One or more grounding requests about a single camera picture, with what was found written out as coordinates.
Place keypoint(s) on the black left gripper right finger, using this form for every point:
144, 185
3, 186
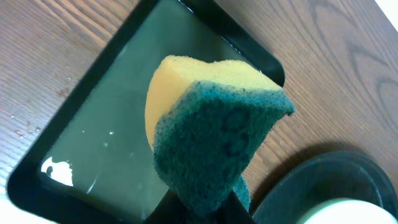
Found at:
233, 211

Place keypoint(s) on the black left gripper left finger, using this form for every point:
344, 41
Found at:
170, 210

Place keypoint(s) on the green and yellow sponge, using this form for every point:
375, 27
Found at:
204, 122

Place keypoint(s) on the mint green plate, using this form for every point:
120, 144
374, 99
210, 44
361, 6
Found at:
347, 211

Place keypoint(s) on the black rectangular tray green liquid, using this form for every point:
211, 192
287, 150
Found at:
92, 163

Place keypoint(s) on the black round tray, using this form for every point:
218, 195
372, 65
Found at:
328, 176

